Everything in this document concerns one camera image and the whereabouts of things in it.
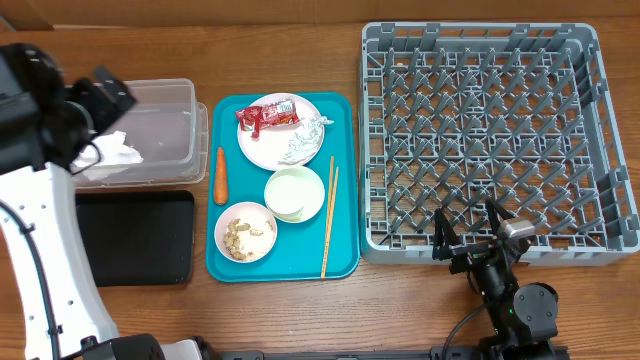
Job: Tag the clear plastic bin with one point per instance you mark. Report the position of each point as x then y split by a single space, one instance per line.
169 128

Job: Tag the orange carrot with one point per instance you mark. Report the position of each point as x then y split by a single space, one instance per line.
221 191

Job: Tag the left wooden chopstick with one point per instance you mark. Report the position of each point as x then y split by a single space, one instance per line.
328 213

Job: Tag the teal plastic tray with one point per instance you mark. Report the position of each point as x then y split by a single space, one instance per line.
299 247

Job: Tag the grey dishwasher rack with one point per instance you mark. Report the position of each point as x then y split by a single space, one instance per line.
453 114

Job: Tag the red snack wrapper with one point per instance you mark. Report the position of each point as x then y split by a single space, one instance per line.
254 119

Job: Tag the white tissue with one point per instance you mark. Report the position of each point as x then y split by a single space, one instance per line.
108 155
306 140

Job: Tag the pale green bowl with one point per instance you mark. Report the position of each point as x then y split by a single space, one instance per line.
313 191

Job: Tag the black plastic tray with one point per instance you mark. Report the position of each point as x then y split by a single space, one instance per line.
138 238

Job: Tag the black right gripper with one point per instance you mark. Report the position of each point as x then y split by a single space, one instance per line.
468 253

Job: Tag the right wooden chopstick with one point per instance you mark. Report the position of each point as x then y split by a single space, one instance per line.
336 175

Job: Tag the small pink bowl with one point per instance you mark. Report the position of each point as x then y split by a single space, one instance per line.
246 211

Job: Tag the large pink plate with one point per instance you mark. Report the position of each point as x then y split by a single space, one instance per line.
266 151

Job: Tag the wooden chopstick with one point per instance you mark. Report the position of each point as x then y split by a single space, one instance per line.
328 213
336 175

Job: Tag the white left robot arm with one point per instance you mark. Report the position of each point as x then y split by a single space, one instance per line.
65 317

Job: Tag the rice and peanut food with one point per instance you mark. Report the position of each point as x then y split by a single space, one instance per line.
247 242

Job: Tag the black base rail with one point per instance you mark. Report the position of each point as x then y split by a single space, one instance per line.
345 355

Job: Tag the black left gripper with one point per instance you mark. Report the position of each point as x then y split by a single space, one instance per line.
93 92

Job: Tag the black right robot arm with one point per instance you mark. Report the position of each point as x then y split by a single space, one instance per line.
523 317

